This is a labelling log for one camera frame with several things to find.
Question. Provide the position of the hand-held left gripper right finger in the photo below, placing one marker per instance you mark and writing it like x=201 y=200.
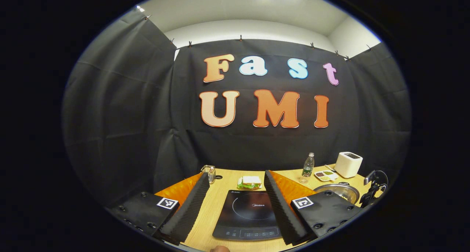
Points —
x=281 y=211

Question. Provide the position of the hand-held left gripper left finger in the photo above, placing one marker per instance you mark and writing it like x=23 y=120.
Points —
x=191 y=211

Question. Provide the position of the stainless steel pot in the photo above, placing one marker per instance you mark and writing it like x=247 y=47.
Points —
x=341 y=190

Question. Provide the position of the black induction cooktop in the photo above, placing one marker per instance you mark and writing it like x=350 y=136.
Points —
x=246 y=215

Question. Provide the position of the white toaster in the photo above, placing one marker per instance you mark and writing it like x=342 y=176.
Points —
x=348 y=164

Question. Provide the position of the white divided dish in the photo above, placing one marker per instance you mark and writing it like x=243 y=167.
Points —
x=332 y=176

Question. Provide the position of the sandwich with lettuce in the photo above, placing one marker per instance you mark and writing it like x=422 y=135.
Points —
x=250 y=181

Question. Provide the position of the clear plastic water bottle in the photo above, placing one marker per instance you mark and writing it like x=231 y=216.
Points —
x=307 y=167

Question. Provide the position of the black backdrop cloth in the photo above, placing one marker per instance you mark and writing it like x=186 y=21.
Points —
x=128 y=116

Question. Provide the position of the row of black clips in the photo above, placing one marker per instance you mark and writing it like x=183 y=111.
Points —
x=241 y=37

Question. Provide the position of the ceiling light strip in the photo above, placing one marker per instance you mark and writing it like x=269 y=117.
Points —
x=140 y=8

